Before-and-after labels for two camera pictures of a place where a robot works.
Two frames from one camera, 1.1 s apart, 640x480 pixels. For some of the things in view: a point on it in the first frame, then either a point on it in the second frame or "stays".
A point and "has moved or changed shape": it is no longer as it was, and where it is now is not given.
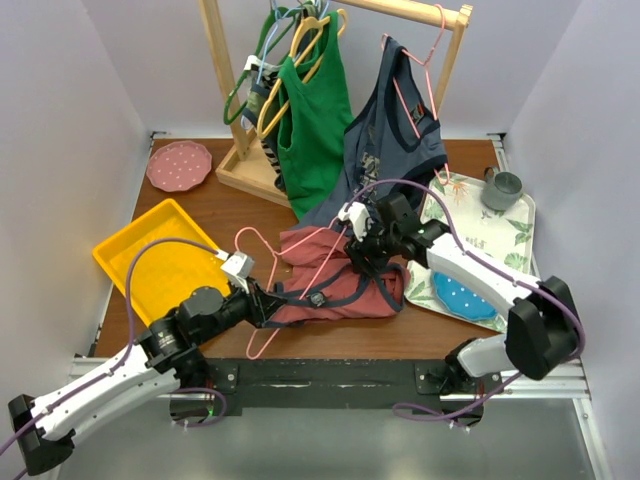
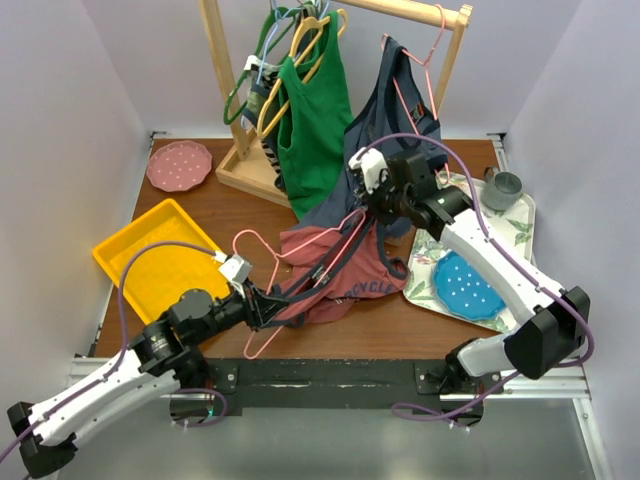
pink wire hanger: [402, 97] stays
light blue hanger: [276, 19] stays
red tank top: [322, 280] has moved or changed shape
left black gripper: [261, 304] stays
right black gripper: [358, 250] → [373, 199]
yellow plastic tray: [162, 272] stays
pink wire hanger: [296, 304] → [277, 256]
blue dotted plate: [461, 300] stays
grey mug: [501, 189] stays
